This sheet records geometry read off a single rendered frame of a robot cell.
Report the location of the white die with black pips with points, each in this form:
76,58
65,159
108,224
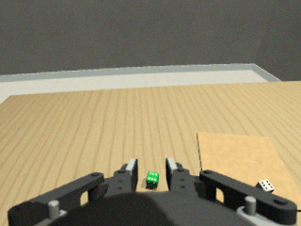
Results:
265,185

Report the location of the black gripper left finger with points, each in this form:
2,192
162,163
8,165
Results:
45,208

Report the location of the tan square mat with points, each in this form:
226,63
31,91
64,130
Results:
248,159

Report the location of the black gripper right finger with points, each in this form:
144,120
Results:
259,206

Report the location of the green die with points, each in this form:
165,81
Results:
152,179

